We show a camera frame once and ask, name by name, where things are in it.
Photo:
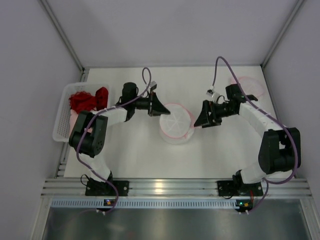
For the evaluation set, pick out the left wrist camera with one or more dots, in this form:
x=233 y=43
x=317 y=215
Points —
x=153 y=86

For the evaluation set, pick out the perforated cable tray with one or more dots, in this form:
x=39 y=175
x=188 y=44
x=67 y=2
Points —
x=144 y=203

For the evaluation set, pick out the white plastic basket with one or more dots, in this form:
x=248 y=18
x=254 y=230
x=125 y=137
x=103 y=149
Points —
x=61 y=129

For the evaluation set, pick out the red lace garment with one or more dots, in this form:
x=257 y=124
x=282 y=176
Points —
x=84 y=101

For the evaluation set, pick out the pink-trimmed mesh laundry bag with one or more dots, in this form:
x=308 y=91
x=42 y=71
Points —
x=177 y=127

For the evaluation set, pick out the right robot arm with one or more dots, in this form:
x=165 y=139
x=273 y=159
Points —
x=280 y=149

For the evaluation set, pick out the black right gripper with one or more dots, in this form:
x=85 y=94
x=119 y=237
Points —
x=210 y=113

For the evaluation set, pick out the aluminium rail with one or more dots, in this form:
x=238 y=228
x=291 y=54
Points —
x=172 y=188

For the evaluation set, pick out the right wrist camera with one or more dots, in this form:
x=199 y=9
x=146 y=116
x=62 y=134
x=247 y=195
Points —
x=211 y=92

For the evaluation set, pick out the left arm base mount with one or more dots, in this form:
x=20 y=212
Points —
x=96 y=188

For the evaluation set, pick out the pink garment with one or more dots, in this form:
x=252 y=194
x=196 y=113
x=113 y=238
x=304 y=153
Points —
x=72 y=120

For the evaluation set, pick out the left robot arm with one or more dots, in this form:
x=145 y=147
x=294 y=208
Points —
x=90 y=129

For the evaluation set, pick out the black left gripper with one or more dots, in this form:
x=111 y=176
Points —
x=151 y=105

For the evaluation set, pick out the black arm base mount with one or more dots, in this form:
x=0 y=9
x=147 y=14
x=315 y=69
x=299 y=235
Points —
x=229 y=189

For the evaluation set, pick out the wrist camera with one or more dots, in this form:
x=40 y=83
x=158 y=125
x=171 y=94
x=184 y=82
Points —
x=153 y=86
x=211 y=92

